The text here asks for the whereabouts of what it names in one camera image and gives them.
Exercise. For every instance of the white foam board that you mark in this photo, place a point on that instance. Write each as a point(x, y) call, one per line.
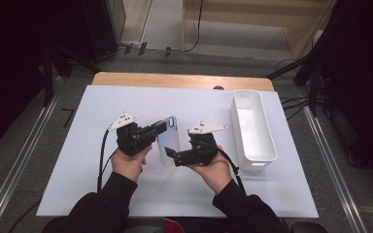
point(110, 194)

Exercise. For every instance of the wooden table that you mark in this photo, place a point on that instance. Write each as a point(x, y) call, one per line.
point(175, 80)

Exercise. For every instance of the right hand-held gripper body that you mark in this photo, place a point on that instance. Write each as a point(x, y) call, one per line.
point(202, 145)

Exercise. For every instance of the person's black jacket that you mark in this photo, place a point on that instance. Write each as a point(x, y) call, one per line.
point(175, 226)

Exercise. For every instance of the small dark round object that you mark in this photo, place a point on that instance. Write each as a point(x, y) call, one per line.
point(218, 87)

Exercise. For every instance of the black metal stand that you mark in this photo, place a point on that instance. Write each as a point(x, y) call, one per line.
point(312, 81)
point(48, 74)

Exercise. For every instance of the smartphone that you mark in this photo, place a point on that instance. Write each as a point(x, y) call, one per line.
point(170, 142)

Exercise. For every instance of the white plastic bin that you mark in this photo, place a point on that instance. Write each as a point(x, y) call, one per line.
point(254, 129)

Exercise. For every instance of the aluminium floor rail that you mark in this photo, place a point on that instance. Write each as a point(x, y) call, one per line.
point(19, 161)
point(333, 168)

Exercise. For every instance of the wooden frame furniture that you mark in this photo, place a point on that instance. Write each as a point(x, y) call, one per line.
point(298, 35)

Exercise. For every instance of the black cabinet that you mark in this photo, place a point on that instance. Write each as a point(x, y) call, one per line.
point(98, 29)

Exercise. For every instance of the person's right hand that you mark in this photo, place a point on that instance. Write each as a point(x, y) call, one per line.
point(217, 173)

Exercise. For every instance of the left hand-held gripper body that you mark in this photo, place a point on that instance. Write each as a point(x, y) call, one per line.
point(132, 139)

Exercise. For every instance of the person's left hand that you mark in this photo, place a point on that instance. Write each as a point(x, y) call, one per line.
point(128, 166)

